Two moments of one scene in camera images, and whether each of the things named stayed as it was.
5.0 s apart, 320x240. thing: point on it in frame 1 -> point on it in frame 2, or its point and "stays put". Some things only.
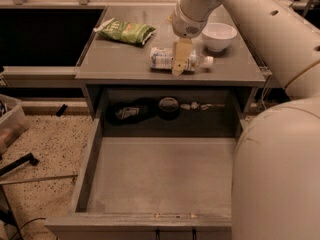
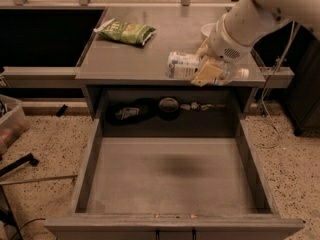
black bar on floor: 27,158 stays put
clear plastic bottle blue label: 162,59 -> 183,65
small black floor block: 61,110 stays put
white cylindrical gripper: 186,25 -> 224,46
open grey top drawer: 158,167 stays put
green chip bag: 126,31 stays put
